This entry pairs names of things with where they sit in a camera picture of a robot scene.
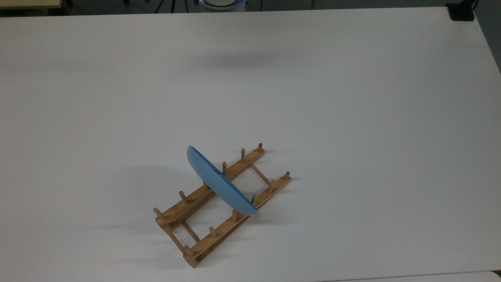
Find blue plate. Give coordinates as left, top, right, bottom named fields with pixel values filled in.
left=186, top=145, right=260, bottom=216

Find light wooden desk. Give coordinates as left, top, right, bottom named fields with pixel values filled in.
left=0, top=0, right=64, bottom=10

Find black tripod legs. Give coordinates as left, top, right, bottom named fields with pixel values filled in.
left=154, top=0, right=177, bottom=14

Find black table clamp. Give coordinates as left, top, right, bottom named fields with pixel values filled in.
left=445, top=0, right=479, bottom=22

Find wooden plate rack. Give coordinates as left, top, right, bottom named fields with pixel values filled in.
left=153, top=143, right=292, bottom=269

